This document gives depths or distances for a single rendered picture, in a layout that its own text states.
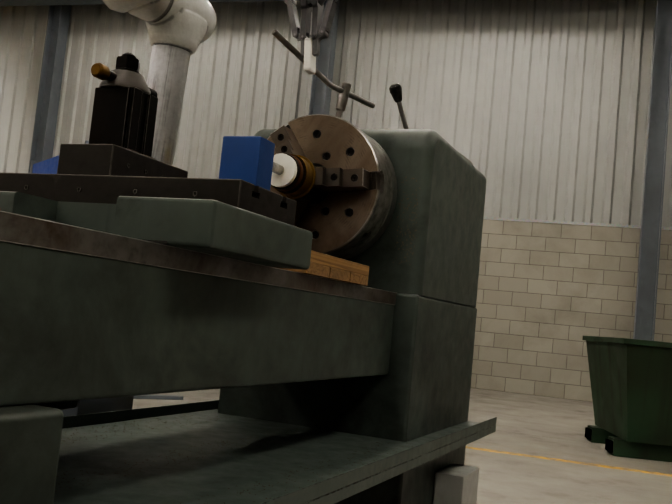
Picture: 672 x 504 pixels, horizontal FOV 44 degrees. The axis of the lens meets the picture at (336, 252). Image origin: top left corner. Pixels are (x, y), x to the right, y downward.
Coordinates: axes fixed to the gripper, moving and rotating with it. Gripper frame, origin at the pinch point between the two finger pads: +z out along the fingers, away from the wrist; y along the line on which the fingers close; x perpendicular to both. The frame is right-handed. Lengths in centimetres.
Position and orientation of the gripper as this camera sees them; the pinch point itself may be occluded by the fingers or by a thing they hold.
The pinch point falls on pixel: (309, 56)
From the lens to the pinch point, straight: 178.9
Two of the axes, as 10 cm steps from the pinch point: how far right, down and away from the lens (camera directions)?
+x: 3.7, 1.1, 9.2
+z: -0.5, 9.9, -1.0
